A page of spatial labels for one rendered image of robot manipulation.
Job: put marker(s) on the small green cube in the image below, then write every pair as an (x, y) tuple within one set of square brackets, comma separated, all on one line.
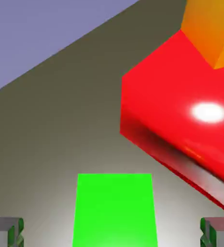
[(114, 210)]

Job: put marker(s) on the large orange box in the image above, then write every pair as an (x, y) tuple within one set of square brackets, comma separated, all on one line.
[(206, 29)]

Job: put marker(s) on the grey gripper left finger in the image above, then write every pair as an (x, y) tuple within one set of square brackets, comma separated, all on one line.
[(2, 232)]

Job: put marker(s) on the large red box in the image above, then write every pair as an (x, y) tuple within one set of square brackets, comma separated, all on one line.
[(168, 96)]

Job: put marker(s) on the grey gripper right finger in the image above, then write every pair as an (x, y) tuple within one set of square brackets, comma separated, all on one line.
[(220, 232)]

